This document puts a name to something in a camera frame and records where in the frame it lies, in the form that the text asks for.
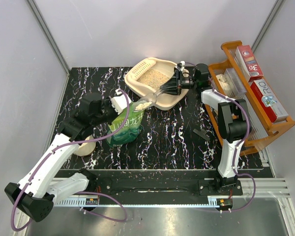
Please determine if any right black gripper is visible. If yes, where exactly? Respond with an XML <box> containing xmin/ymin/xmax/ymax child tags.
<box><xmin>160</xmin><ymin>71</ymin><xmax>197</xmax><ymax>96</ymax></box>

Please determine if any red white box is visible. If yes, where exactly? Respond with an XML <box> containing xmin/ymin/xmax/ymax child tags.
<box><xmin>250</xmin><ymin>79</ymin><xmax>289</xmax><ymax>123</ymax></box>

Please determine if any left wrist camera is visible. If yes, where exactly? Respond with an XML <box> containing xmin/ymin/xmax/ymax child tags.
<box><xmin>110</xmin><ymin>89</ymin><xmax>132</xmax><ymax>115</ymax></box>

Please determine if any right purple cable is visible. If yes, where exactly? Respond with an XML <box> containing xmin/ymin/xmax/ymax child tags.
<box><xmin>183</xmin><ymin>61</ymin><xmax>256</xmax><ymax>212</ymax></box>

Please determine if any beige litter box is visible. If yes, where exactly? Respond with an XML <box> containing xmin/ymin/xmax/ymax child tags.
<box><xmin>124</xmin><ymin>57</ymin><xmax>188</xmax><ymax>111</ymax></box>

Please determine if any red box 3b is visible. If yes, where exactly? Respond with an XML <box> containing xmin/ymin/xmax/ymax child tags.
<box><xmin>236</xmin><ymin>45</ymin><xmax>264</xmax><ymax>83</ymax></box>

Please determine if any clear plastic scoop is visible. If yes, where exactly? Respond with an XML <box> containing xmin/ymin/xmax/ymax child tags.
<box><xmin>133</xmin><ymin>89</ymin><xmax>163</xmax><ymax>112</ymax></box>

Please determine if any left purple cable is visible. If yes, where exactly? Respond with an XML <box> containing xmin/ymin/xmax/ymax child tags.
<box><xmin>11</xmin><ymin>88</ymin><xmax>131</xmax><ymax>232</ymax></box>

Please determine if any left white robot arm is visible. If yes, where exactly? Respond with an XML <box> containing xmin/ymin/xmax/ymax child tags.
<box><xmin>4</xmin><ymin>93</ymin><xmax>121</xmax><ymax>222</ymax></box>

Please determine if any purple cable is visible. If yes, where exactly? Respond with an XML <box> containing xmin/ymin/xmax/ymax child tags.
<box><xmin>11</xmin><ymin>88</ymin><xmax>131</xmax><ymax>232</ymax></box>
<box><xmin>183</xmin><ymin>61</ymin><xmax>256</xmax><ymax>212</ymax></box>

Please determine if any green litter bag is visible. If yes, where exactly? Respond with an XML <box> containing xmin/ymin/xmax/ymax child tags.
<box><xmin>106</xmin><ymin>102</ymin><xmax>145</xmax><ymax>147</ymax></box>

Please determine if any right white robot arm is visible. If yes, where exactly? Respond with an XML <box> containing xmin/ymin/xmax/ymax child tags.
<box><xmin>160</xmin><ymin>61</ymin><xmax>250</xmax><ymax>195</ymax></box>

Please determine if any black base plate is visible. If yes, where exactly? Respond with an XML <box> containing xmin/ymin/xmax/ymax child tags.
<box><xmin>56</xmin><ymin>168</ymin><xmax>243</xmax><ymax>206</ymax></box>

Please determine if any orange wooden rack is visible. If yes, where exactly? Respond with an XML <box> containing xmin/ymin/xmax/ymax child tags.
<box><xmin>208</xmin><ymin>40</ymin><xmax>295</xmax><ymax>156</ymax></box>

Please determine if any white pack in rack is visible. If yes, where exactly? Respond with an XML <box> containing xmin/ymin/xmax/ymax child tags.
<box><xmin>216</xmin><ymin>74</ymin><xmax>232</xmax><ymax>97</ymax></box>

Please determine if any clear acrylic box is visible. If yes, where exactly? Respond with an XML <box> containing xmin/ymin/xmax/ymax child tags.
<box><xmin>224</xmin><ymin>68</ymin><xmax>246</xmax><ymax>96</ymax></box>

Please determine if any small black bracket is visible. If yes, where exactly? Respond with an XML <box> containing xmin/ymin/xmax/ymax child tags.
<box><xmin>193</xmin><ymin>129</ymin><xmax>210</xmax><ymax>141</ymax></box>

